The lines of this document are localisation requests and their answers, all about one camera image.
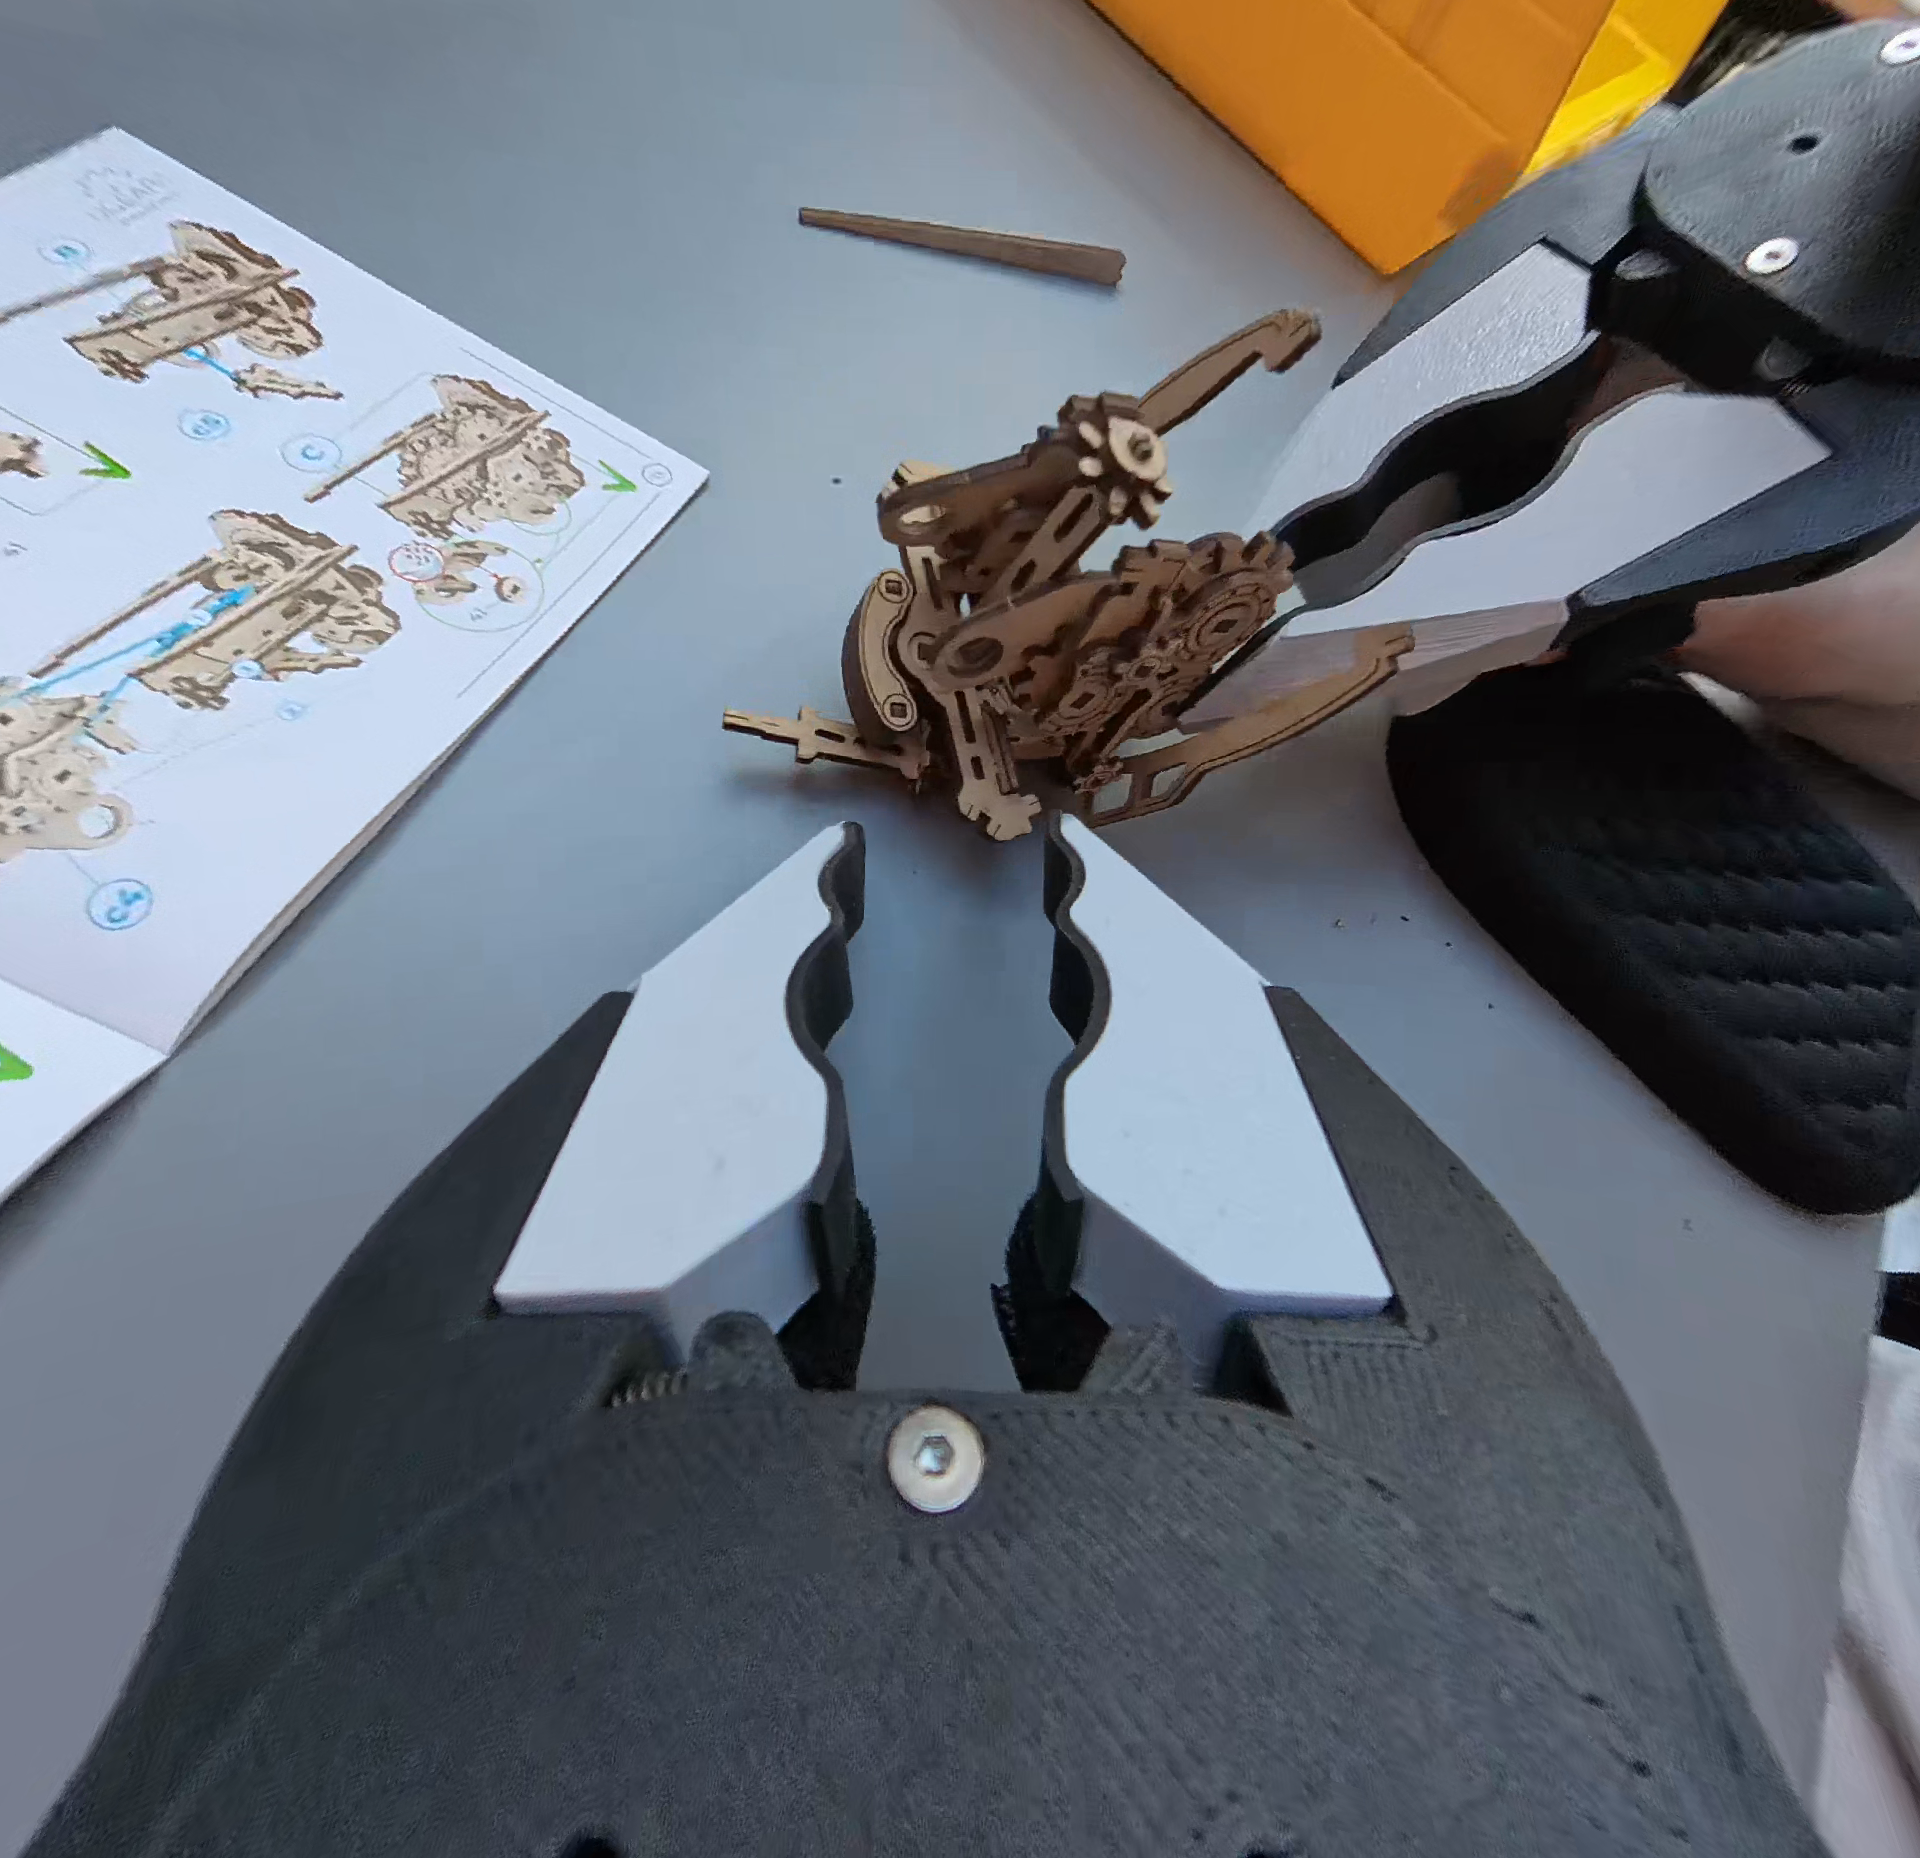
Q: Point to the wooden mechanical model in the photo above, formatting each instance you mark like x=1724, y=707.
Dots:
x=1052, y=644

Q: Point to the small wooden model part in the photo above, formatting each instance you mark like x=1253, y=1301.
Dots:
x=818, y=740

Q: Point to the black mesh pad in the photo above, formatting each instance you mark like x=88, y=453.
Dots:
x=1649, y=959

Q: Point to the small yellow plastic bin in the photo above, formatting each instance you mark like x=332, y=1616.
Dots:
x=1649, y=45

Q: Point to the person's white clothing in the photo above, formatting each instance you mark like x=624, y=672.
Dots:
x=1885, y=1589

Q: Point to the printed instruction booklet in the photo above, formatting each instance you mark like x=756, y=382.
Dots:
x=374, y=659

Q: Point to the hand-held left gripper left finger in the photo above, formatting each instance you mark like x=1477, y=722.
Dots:
x=676, y=1122

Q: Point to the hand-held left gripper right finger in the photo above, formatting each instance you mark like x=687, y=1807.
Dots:
x=1201, y=1122

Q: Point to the large yellow plastic bin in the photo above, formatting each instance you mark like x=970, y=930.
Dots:
x=1350, y=56

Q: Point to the dark wooden stick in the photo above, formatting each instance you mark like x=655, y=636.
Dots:
x=960, y=245

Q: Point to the person's right hand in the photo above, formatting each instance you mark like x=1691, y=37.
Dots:
x=1846, y=659

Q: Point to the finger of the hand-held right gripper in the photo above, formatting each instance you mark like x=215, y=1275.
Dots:
x=1649, y=495
x=1440, y=360

